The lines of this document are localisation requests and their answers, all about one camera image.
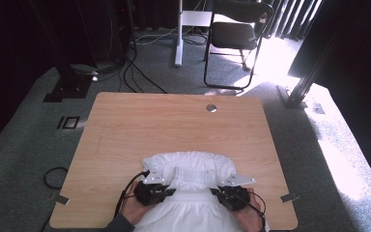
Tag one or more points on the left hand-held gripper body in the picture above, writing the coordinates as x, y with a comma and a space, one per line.
149, 193

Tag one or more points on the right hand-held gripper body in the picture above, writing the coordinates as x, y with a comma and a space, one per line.
235, 198

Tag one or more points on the white dress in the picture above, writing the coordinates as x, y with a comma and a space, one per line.
193, 167

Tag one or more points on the person's left hand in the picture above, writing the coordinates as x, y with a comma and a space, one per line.
132, 209

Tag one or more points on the person's right hand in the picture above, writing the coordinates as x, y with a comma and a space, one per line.
249, 219

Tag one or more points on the grey tape piece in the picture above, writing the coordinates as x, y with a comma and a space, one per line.
62, 199
290, 197

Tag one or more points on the silver table grommet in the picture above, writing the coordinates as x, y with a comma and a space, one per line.
211, 108

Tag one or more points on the floor outlet box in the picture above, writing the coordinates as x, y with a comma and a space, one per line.
68, 122

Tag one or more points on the black stand base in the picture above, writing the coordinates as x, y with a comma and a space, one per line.
71, 88

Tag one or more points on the white desk leg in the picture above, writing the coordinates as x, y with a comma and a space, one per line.
178, 48

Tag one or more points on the black folding chair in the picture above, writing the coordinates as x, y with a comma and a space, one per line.
233, 35

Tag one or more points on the black curtain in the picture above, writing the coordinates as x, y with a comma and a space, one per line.
360, 64

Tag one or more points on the small metal floor bracket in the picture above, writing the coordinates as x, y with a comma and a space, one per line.
318, 108

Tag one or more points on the black metal frame post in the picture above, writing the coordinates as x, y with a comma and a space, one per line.
302, 87

